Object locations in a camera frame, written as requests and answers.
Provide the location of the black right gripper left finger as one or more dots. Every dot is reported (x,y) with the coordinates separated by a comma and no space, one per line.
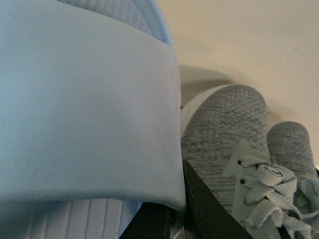
(152,221)

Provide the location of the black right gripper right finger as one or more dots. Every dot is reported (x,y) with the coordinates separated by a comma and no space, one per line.
(205,217)

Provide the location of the grey knit sneaker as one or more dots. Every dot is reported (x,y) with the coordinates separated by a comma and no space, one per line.
(224,139)
(289,144)

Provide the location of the light blue slipper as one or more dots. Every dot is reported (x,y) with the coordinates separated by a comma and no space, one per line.
(89,118)

